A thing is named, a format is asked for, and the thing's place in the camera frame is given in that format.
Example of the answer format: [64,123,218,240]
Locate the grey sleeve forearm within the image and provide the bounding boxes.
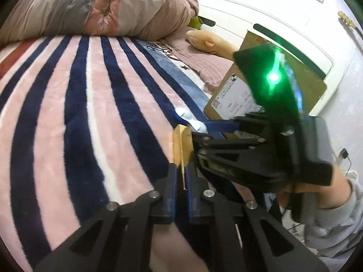
[304,179,362,271]

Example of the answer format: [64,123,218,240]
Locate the person right hand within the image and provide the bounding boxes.
[276,165,352,209]

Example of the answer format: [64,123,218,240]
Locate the pink striped pillow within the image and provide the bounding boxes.
[159,27,233,94]

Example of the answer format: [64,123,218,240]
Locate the tan plush dog toy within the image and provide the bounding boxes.
[186,29,239,61]

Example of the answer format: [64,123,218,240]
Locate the green plush toy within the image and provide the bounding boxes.
[188,16,204,30]

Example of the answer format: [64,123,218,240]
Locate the striped plush blanket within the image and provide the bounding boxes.
[1,36,208,271]

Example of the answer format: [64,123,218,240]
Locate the white bed headboard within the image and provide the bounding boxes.
[198,0,356,115]

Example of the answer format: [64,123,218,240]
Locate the rolled pink grey quilt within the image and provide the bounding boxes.
[1,0,199,46]

